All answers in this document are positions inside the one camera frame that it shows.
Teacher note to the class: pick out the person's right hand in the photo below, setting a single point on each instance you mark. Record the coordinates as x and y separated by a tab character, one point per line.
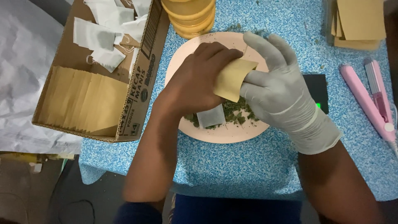
283	90

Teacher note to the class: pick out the person's left hand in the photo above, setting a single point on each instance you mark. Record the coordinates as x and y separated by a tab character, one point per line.
189	84

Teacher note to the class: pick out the person's left fingers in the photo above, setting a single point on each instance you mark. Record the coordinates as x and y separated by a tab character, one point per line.
217	53

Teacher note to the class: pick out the tan paper pouch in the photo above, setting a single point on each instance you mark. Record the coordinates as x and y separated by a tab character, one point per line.
231	79

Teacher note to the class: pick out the stack of yellow lids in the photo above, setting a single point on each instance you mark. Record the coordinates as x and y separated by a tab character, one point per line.
189	15

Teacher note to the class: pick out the heap of dried green herbs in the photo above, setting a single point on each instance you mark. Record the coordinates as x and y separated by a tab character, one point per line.
236	113

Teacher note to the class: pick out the white filter tea bag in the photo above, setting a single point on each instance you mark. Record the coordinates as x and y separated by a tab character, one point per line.
211	116

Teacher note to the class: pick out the pale pink round plate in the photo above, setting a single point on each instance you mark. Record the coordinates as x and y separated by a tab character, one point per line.
224	135

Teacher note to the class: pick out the brown cardboard box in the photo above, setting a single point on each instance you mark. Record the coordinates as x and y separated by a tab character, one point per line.
140	93

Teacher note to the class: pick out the black digital scale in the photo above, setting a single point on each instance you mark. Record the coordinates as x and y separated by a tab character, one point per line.
317	90

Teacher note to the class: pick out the blue speckled tablecloth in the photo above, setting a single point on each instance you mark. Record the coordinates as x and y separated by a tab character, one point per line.
236	168

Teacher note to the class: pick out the pile of white filter bags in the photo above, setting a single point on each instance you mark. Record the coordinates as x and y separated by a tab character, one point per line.
99	34

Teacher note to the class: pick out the row of tan pouches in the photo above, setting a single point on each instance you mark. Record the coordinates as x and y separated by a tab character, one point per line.
84	99

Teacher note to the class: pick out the stack of tan sachets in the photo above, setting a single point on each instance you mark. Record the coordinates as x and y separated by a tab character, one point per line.
360	21

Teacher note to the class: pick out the pink handheld heat sealer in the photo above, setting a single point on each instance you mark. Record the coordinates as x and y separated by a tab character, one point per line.
367	102

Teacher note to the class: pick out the person's dark blue clothing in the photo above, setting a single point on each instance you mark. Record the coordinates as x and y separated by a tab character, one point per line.
236	211

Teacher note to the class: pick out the white plastic sheet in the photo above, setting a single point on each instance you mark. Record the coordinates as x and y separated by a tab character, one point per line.
28	77

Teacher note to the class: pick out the yellow flat object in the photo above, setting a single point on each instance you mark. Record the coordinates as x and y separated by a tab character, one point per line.
21	158

